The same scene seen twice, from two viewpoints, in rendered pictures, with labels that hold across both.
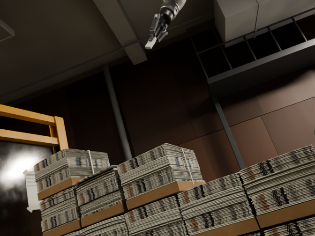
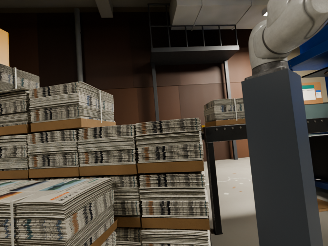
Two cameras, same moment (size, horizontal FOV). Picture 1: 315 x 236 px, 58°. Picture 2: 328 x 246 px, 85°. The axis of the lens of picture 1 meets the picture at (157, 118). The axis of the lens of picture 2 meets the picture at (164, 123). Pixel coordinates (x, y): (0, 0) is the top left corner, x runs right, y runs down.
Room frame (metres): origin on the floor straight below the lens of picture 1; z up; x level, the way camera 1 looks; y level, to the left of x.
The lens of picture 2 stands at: (0.35, -0.18, 0.77)
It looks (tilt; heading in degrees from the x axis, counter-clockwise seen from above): 4 degrees up; 347
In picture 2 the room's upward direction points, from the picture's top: 5 degrees counter-clockwise
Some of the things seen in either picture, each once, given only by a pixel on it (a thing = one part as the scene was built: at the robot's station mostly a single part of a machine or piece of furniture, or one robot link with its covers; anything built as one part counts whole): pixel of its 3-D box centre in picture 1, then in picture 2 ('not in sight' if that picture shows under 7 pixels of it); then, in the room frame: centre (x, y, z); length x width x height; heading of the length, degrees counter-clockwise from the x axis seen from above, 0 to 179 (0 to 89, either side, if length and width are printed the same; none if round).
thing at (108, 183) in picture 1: (120, 195); (37, 116); (1.63, 0.33, 0.95); 0.38 x 0.29 x 0.23; 154
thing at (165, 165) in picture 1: (164, 178); (78, 112); (1.50, 0.06, 0.95); 0.38 x 0.29 x 0.23; 156
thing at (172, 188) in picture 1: (169, 194); (79, 126); (1.50, 0.06, 0.86); 0.38 x 0.29 x 0.04; 156
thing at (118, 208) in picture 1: (124, 211); (37, 130); (1.63, 0.33, 0.86); 0.38 x 0.29 x 0.04; 154
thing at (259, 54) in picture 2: not in sight; (267, 44); (1.06, -0.91, 1.17); 0.18 x 0.16 x 0.22; 167
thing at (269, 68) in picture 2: not in sight; (271, 73); (1.08, -0.93, 1.03); 0.22 x 0.18 x 0.06; 117
